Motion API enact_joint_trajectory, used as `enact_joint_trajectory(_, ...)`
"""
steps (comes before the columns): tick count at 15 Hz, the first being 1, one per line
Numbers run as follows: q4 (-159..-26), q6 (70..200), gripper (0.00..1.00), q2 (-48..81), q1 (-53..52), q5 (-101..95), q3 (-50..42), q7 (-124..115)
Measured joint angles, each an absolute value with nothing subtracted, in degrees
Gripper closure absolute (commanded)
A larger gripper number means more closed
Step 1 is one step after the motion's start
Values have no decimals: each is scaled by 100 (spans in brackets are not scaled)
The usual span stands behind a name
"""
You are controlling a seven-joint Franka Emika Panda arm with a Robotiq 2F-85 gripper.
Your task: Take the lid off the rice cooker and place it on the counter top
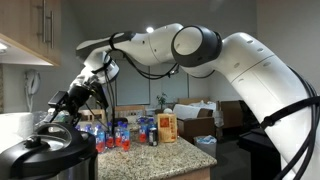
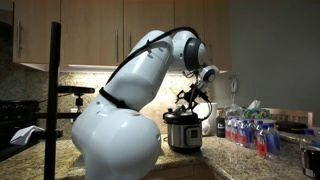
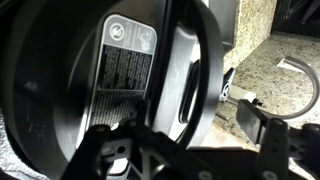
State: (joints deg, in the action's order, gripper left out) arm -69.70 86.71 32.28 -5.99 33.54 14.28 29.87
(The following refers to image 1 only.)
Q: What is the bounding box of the green potted plant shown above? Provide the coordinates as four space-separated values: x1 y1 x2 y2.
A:
156 92 169 110

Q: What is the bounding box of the under cabinet light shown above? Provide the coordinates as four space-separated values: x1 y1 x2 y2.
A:
0 42 9 55

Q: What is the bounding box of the metal cabinet handle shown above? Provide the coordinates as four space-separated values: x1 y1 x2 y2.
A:
45 10 55 50
36 0 48 44

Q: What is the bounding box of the black desk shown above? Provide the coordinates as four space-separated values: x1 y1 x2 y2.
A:
237 127 284 180

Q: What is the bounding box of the white wall phone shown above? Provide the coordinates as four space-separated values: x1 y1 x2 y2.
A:
24 68 42 113

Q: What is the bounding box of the grey trash bin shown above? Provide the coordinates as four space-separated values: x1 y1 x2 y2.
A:
193 134 218 159

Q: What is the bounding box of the white paper towel roll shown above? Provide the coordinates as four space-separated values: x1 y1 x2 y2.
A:
0 112 35 148

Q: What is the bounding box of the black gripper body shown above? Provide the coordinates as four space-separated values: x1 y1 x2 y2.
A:
63 83 101 113

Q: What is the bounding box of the wooden chair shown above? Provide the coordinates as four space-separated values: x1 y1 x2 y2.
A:
114 104 147 120
78 108 108 124

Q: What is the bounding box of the black office chair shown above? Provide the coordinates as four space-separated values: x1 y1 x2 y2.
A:
238 99 263 131

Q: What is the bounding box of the clear plastic bag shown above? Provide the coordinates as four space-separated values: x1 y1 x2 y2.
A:
32 109 54 129

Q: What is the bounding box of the green tissue box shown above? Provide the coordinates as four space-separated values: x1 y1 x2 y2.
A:
53 111 73 123

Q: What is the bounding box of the narrow white window blind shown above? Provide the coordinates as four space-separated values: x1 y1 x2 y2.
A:
160 63 190 104

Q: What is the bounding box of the wooden wall cabinet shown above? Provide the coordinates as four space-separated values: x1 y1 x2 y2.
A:
0 0 63 67

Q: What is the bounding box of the black drink can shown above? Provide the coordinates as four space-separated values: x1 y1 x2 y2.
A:
148 126 159 147

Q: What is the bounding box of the white hanging bag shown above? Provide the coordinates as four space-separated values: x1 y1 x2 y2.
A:
212 109 225 128

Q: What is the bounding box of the orange printed box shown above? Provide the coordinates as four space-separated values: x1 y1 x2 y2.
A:
156 112 179 144

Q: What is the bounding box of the brown cardboard box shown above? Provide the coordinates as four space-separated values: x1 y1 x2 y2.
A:
176 116 217 145

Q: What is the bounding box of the wooden base cabinet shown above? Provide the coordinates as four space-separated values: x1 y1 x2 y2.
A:
164 165 213 180

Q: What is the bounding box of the large white window blind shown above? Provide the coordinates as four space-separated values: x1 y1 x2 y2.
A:
115 59 151 106

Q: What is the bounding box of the black rice cooker lid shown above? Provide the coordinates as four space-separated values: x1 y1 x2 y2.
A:
0 121 98 180

